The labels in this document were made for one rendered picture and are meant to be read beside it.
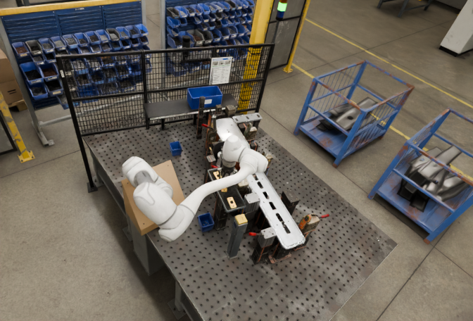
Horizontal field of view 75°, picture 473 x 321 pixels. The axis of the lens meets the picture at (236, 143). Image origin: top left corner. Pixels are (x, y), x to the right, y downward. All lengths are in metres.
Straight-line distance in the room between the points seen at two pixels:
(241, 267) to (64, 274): 1.59
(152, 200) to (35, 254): 2.03
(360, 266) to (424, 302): 1.19
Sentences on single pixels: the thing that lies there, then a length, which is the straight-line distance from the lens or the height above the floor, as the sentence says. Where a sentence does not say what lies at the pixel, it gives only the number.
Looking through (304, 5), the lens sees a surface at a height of 1.23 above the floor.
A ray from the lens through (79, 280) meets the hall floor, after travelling 3.18.
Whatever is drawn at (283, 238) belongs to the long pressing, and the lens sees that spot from 2.20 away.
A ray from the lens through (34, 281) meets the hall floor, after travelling 3.29.
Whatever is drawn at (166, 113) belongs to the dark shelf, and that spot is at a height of 1.03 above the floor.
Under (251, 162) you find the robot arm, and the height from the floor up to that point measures 1.56.
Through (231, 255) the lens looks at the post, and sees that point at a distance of 2.35.
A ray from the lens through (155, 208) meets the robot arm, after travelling 1.53.
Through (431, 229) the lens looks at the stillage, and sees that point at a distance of 4.08.
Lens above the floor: 2.82
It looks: 42 degrees down
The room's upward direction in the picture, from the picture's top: 11 degrees clockwise
